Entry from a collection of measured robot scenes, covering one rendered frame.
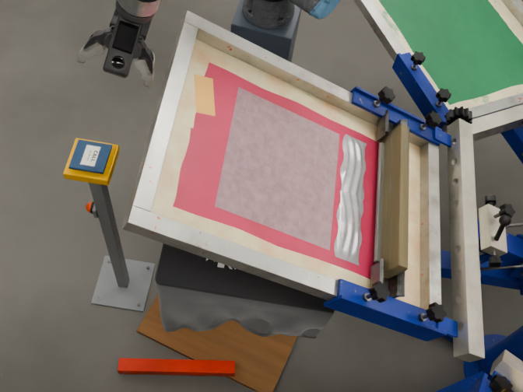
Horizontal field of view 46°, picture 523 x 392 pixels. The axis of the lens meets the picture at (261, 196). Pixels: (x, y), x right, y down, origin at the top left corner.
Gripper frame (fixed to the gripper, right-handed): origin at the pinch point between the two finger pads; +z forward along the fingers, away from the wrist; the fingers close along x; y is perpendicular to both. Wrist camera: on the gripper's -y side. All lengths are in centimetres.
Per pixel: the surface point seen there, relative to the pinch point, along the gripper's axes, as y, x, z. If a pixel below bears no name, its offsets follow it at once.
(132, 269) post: 20, -30, 145
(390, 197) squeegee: 0, -71, 7
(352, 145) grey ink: 15, -62, 12
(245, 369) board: -15, -82, 128
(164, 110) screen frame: -0.9, -12.1, 3.6
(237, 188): -10.1, -32.8, 9.5
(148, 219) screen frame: -26.8, -14.7, 4.1
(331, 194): -1, -57, 12
